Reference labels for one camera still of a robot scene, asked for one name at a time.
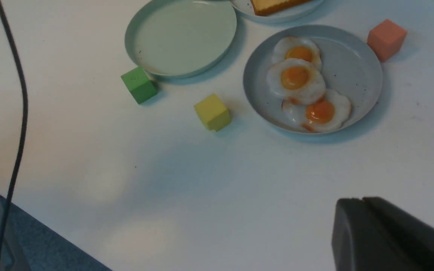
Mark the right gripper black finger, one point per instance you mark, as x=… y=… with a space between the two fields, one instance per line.
x=372 y=234

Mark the fried egg bottom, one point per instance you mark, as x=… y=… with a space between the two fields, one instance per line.
x=326 y=115

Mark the light blue plate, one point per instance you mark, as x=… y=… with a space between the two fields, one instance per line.
x=245 y=8

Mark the orange cube block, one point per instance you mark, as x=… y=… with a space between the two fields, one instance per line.
x=386 y=39

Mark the grey speckled plate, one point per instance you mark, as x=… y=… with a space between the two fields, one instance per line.
x=349 y=66

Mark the fried egg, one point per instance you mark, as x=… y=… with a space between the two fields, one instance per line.
x=296 y=81
x=299 y=48
x=326 y=115

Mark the fried egg top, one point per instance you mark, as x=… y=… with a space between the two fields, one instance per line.
x=299 y=48

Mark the fried egg middle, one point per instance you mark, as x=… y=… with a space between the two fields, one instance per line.
x=296 y=81

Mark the toast slice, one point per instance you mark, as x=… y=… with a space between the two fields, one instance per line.
x=264 y=8

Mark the pale green plate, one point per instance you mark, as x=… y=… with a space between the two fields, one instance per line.
x=180 y=38

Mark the green cube block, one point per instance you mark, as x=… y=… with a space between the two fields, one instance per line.
x=139 y=85

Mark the yellow cube block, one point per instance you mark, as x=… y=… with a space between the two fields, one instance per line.
x=212 y=112

